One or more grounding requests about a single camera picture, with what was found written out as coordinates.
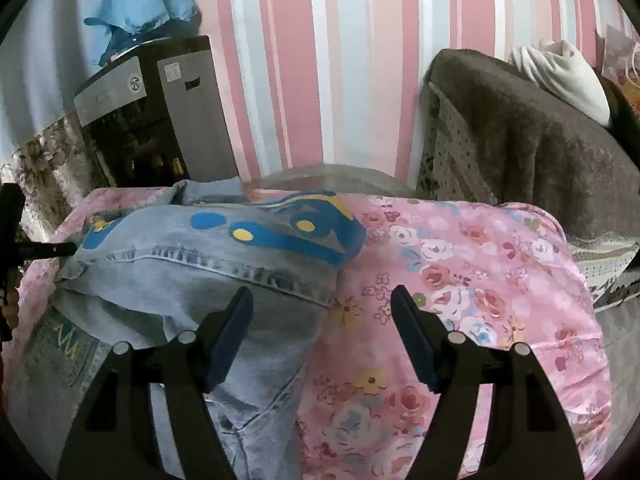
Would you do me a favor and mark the blue denim jacket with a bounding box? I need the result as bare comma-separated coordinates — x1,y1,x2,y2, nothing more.
4,179,366,479

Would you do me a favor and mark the person's left hand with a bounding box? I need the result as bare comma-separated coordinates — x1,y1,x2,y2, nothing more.
1,272,22,330

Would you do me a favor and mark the pink floral bed sheet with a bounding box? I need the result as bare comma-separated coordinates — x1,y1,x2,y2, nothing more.
0,186,614,480

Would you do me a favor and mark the black silver water dispenser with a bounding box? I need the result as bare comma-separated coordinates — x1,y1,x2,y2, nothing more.
74,36,239,188

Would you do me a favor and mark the blue floral curtain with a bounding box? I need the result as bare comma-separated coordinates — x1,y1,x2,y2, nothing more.
1,0,107,242

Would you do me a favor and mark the brown blanket covered sofa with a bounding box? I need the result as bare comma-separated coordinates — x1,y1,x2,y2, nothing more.
416,49,639,304

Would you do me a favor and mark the blue cloth cover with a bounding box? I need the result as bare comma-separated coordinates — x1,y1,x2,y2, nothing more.
84,0,202,66

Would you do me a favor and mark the black garment on sofa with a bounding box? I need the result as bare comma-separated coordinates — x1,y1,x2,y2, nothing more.
600,77,639,156

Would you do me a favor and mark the white folded garment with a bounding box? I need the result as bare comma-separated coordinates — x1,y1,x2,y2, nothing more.
509,40,611,127

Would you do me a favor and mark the pink floral gift bag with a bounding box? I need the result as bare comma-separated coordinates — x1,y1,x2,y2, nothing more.
602,25,640,114

